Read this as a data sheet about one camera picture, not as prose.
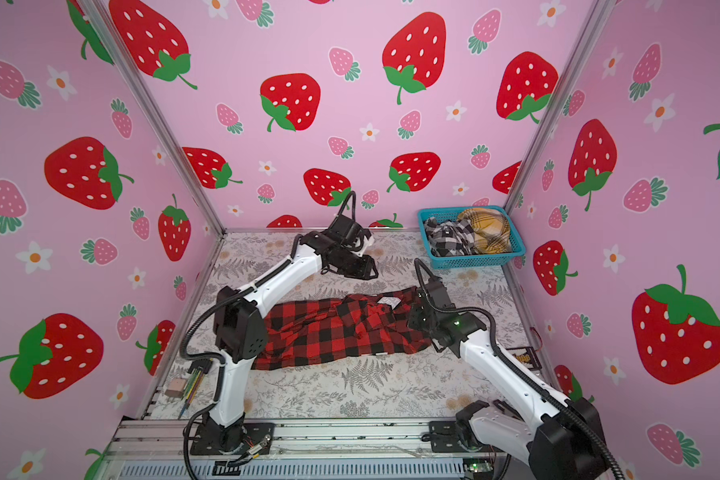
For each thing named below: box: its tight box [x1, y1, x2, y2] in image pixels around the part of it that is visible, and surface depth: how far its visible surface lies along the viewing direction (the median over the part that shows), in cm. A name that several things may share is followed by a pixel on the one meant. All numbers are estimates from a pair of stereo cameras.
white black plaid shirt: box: [424, 217, 475, 257], surface depth 109 cm
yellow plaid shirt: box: [458, 208, 512, 254], surface depth 110 cm
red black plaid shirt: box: [252, 286, 432, 370], surface depth 92 cm
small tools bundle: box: [164, 368, 205, 420], surface depth 83 cm
